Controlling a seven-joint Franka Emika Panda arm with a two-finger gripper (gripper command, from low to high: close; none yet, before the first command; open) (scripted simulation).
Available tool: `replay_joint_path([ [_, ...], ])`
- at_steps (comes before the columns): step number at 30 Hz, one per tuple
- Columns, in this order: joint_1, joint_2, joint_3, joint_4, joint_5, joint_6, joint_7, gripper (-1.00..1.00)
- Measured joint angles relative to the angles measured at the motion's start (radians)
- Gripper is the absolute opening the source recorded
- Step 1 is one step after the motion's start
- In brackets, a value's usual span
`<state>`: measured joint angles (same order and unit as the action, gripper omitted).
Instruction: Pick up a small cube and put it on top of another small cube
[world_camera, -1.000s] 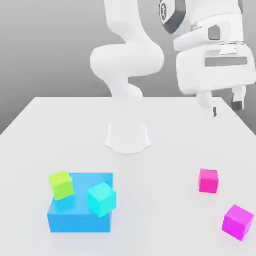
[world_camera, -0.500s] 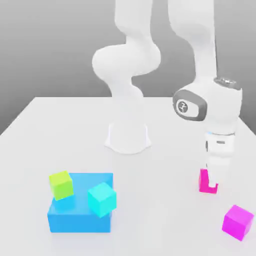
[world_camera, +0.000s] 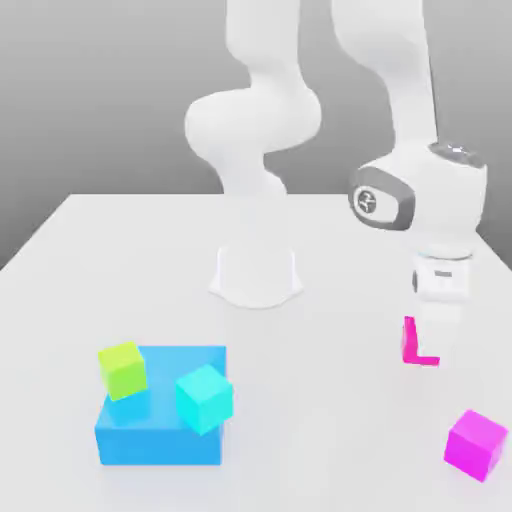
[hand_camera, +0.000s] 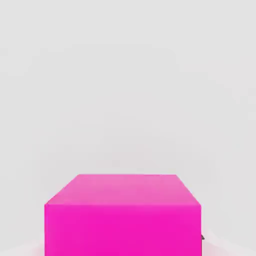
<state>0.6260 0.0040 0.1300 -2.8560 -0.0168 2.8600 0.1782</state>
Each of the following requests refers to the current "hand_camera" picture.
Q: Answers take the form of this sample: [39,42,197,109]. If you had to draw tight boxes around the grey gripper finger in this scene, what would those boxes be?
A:
[200,234,226,256]

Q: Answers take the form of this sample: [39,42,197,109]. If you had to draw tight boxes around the small pink cube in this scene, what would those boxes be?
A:
[44,173,202,256]

